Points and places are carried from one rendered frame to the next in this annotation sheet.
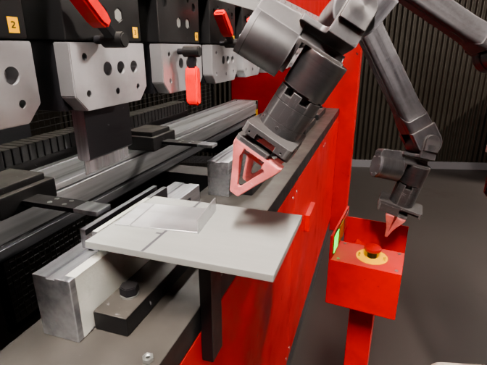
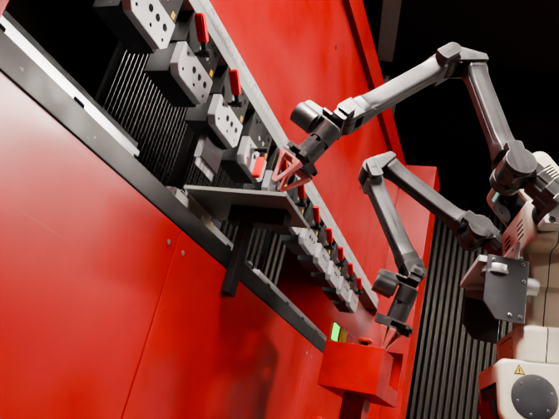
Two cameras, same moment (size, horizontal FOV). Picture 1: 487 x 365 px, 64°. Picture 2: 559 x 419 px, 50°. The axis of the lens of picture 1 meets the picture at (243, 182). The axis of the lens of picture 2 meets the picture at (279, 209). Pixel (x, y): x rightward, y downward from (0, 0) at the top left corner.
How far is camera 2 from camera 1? 1.13 m
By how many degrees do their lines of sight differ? 41
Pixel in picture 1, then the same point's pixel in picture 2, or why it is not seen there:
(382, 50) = (386, 206)
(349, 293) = (339, 372)
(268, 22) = (308, 106)
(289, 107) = (310, 140)
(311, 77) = (323, 128)
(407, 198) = (398, 311)
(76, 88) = (216, 110)
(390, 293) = (373, 367)
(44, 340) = not seen: hidden behind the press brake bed
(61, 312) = not seen: hidden behind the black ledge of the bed
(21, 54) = (209, 82)
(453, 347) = not seen: outside the picture
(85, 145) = (201, 148)
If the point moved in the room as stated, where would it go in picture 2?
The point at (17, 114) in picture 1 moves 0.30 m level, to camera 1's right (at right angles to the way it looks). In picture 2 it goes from (200, 97) to (325, 123)
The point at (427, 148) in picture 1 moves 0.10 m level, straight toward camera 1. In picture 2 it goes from (413, 270) to (404, 258)
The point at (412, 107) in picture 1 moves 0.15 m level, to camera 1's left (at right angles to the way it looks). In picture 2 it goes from (405, 245) to (356, 234)
